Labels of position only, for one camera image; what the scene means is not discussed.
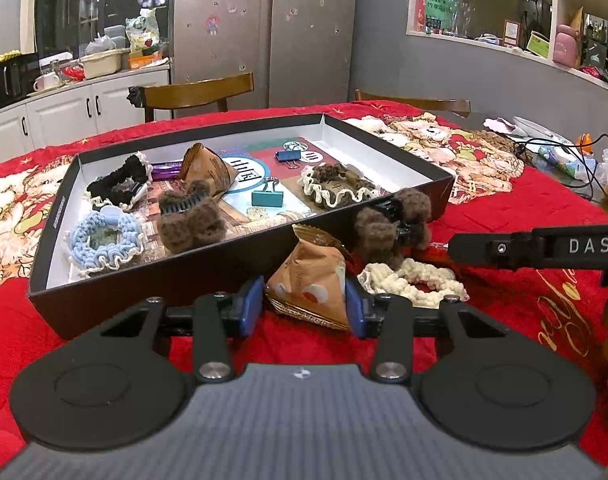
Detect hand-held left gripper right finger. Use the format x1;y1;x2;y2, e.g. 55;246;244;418
344;278;509;385

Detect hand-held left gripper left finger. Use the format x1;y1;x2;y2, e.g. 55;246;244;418
100;276;265;385

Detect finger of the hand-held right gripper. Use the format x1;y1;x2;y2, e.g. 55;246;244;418
446;232;535;267

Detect brown pyramid snack packet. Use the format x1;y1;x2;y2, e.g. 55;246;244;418
178;142;245;196
264;223;355;332

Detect brown fuzzy hair clip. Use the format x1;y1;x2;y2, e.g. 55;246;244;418
353;187;433;269
157;179;229;254

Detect black shallow cardboard box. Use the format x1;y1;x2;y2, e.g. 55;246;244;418
27;112;457;341

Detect teal binder clip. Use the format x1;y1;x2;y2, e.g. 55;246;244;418
251;177;285;209

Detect brown scrunchie with cream trim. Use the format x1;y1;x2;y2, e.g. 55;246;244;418
298;162;383;210

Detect purple rectangular packet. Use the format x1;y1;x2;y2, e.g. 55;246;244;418
151;160;185;180

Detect black scrunchie with cream trim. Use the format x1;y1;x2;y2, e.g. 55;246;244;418
85;152;155;211

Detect red printed blanket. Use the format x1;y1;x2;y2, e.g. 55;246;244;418
0;99;608;462

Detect blue and white plastic packet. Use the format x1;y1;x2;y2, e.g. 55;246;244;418
536;144;597;181

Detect white crumpled paper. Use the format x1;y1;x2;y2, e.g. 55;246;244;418
483;115;520;136

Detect dark blue binder clip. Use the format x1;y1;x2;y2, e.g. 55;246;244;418
275;145;310;170

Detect green glittery bar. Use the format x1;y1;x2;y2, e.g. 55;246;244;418
91;229;123;249

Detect wooden chair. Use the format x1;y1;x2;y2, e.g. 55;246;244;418
128;72;255;124
354;88;472;119

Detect blue scrunchie with cream trim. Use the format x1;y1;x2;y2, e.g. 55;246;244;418
68;209;146;276

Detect pink bottle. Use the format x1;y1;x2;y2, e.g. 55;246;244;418
553;23;580;67

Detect light green card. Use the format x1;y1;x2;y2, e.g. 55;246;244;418
526;29;552;59

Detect green printed box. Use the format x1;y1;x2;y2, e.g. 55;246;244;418
423;0;460;34

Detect red gift bag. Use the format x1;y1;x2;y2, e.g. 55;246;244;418
416;0;449;31

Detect orange box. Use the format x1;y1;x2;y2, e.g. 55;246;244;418
128;52;164;70

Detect white kitchen cabinet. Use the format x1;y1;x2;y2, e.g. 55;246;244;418
0;67;173;171

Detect silver refrigerator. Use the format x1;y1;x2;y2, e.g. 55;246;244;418
169;0;359;111

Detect beige plastic basin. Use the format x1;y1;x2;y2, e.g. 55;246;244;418
80;49;124;80

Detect green and white snack bag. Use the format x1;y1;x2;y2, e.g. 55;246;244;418
125;8;160;54

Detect clear plastic containers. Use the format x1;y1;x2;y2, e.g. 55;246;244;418
102;23;128;51

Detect black microwave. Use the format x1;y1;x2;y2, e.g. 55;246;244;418
0;52;40;114

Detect black cable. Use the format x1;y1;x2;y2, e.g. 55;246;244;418
513;132;608;201

